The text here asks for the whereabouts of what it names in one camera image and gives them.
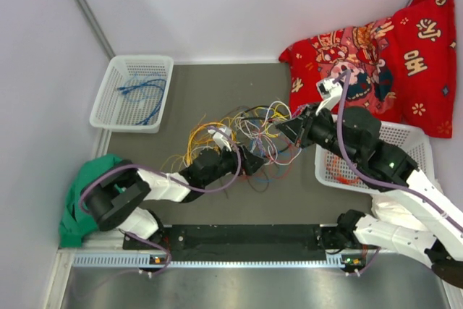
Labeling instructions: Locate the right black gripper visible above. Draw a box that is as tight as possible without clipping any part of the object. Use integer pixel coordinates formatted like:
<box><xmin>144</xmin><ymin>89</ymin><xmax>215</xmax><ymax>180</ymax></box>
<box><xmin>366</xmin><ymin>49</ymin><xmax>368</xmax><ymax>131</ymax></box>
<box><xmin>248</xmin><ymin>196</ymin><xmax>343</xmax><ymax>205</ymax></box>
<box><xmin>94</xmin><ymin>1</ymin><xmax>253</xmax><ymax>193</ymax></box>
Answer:
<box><xmin>276</xmin><ymin>101</ymin><xmax>360</xmax><ymax>165</ymax></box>

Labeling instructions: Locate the black cable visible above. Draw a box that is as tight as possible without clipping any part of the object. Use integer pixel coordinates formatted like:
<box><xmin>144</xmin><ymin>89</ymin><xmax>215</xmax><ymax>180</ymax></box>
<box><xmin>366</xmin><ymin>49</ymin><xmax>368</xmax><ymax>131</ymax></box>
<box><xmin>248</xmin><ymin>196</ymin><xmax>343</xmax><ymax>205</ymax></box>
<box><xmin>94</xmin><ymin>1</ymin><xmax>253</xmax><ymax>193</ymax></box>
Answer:
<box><xmin>238</xmin><ymin>106</ymin><xmax>301</xmax><ymax>154</ymax></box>

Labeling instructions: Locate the orange cable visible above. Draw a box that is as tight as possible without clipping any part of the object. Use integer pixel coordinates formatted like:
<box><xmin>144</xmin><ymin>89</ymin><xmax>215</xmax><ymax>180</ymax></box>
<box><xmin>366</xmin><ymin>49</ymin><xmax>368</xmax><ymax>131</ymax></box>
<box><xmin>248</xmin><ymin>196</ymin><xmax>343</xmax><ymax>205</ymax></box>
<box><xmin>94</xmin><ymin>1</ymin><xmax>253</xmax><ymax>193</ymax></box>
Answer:
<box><xmin>325</xmin><ymin>153</ymin><xmax>362</xmax><ymax>185</ymax></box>

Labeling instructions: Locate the yellow cable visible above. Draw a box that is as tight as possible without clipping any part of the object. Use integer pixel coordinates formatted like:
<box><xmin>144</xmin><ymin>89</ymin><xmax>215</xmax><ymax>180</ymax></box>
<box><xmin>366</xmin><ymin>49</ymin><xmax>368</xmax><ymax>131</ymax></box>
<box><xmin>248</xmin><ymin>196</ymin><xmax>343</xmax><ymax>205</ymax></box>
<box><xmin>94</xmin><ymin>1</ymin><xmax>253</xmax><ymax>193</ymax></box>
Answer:
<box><xmin>161</xmin><ymin>101</ymin><xmax>294</xmax><ymax>172</ymax></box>

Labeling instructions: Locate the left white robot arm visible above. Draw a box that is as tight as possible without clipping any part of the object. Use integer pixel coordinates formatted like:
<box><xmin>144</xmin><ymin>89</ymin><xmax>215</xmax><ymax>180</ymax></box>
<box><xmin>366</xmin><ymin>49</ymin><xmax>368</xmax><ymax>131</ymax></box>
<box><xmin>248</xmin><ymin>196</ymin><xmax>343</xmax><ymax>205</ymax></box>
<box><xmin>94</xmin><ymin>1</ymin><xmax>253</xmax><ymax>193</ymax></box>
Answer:
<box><xmin>79</xmin><ymin>145</ymin><xmax>266</xmax><ymax>249</ymax></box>

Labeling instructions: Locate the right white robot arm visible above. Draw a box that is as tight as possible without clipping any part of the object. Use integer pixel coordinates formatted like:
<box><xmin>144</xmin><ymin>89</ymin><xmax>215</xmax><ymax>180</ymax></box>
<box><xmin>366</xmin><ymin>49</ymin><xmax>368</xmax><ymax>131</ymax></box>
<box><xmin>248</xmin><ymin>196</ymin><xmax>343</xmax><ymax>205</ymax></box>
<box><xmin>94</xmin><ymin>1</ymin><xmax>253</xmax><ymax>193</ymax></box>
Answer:
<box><xmin>276</xmin><ymin>106</ymin><xmax>462</xmax><ymax>288</ymax></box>

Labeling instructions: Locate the right white plastic basket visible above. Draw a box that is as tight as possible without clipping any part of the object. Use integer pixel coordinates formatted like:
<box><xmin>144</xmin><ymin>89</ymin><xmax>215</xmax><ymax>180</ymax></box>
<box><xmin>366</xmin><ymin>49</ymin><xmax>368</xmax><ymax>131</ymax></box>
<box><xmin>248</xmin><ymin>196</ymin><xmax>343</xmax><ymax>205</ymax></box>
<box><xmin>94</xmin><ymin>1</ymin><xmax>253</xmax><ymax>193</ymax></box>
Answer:
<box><xmin>315</xmin><ymin>122</ymin><xmax>436</xmax><ymax>195</ymax></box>

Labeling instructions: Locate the white plastic basket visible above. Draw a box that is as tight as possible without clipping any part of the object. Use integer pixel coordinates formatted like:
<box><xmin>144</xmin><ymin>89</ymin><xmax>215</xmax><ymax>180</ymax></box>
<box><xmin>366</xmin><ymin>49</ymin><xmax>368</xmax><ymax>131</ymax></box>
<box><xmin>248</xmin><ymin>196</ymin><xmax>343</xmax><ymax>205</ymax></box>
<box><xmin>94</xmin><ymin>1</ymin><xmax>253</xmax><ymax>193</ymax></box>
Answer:
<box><xmin>315</xmin><ymin>122</ymin><xmax>436</xmax><ymax>195</ymax></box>
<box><xmin>90</xmin><ymin>55</ymin><xmax>174</xmax><ymax>134</ymax></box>

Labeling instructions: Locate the red printed pillow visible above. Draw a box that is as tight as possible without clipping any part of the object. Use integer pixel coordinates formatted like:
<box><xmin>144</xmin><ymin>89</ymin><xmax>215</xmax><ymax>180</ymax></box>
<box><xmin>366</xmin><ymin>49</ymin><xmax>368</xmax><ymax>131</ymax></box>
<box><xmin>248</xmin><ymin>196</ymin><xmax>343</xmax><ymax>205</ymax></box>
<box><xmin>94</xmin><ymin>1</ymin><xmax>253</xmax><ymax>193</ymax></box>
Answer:
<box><xmin>279</xmin><ymin>0</ymin><xmax>456</xmax><ymax>138</ymax></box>

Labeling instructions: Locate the left white plastic basket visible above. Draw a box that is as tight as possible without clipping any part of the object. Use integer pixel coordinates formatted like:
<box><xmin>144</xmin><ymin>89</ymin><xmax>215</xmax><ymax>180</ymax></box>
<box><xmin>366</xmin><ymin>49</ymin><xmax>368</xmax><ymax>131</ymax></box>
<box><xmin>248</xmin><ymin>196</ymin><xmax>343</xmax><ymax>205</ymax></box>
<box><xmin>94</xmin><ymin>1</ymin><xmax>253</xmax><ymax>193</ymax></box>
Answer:
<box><xmin>90</xmin><ymin>55</ymin><xmax>174</xmax><ymax>134</ymax></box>

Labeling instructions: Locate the green cloth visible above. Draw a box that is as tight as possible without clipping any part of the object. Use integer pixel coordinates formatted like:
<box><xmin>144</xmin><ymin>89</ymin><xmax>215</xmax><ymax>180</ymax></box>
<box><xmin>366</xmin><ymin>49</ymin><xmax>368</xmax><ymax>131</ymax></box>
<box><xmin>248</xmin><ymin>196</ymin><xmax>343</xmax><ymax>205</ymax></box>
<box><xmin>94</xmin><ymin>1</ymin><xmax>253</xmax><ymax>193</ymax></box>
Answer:
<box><xmin>59</xmin><ymin>154</ymin><xmax>122</xmax><ymax>248</ymax></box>

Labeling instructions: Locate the white cable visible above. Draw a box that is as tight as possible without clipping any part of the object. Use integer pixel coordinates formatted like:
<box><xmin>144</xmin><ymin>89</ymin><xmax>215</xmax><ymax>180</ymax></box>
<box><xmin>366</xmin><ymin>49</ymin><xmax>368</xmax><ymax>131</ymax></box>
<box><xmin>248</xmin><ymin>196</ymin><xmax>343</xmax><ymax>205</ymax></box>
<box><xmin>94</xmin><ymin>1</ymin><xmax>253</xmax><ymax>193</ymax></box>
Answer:
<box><xmin>231</xmin><ymin>101</ymin><xmax>294</xmax><ymax>167</ymax></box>

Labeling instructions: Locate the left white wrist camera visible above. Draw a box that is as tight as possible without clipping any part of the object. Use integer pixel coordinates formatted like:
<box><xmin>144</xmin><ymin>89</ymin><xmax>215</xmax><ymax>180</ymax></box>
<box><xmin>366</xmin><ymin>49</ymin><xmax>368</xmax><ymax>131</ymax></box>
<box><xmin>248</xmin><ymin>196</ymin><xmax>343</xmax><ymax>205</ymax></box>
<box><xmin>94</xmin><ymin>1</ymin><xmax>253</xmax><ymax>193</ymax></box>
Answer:
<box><xmin>208</xmin><ymin>126</ymin><xmax>232</xmax><ymax>151</ymax></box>

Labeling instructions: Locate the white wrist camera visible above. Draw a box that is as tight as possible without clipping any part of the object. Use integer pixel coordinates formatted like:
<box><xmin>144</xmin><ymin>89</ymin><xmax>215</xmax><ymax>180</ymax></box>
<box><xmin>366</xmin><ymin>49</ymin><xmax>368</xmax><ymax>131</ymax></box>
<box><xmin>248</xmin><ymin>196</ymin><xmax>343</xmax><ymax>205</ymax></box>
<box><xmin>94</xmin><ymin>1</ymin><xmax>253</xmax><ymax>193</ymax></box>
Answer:
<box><xmin>208</xmin><ymin>126</ymin><xmax>232</xmax><ymax>151</ymax></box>
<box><xmin>316</xmin><ymin>78</ymin><xmax>343</xmax><ymax>114</ymax></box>

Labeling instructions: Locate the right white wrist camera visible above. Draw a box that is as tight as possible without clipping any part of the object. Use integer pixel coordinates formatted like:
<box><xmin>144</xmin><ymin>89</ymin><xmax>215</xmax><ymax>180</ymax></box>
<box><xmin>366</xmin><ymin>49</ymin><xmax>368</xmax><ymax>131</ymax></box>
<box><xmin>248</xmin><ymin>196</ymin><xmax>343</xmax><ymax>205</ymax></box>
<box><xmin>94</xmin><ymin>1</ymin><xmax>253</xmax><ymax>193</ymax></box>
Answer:
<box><xmin>316</xmin><ymin>78</ymin><xmax>343</xmax><ymax>114</ymax></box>

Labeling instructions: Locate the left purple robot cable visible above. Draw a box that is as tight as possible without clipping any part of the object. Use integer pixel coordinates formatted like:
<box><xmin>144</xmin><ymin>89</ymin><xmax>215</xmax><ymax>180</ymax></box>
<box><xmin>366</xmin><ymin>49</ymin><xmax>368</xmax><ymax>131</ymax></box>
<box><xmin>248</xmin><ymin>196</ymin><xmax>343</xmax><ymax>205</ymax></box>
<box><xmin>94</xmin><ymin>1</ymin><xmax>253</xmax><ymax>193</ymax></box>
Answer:
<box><xmin>78</xmin><ymin>128</ymin><xmax>242</xmax><ymax>216</ymax></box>

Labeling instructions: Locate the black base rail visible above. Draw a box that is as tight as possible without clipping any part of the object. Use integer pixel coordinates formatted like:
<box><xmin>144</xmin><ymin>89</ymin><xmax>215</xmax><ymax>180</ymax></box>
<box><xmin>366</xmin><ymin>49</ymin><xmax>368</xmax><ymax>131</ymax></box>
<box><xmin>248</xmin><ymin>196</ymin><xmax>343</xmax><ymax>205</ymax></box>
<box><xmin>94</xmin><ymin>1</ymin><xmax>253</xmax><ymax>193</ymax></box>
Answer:
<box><xmin>73</xmin><ymin>224</ymin><xmax>368</xmax><ymax>272</ymax></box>

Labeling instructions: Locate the grey corner post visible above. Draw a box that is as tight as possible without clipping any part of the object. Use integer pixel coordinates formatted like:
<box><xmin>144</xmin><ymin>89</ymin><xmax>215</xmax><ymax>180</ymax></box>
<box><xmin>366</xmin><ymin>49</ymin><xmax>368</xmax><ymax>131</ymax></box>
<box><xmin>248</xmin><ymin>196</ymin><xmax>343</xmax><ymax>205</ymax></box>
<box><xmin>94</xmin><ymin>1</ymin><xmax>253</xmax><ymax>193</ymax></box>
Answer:
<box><xmin>74</xmin><ymin>0</ymin><xmax>116</xmax><ymax>60</ymax></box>

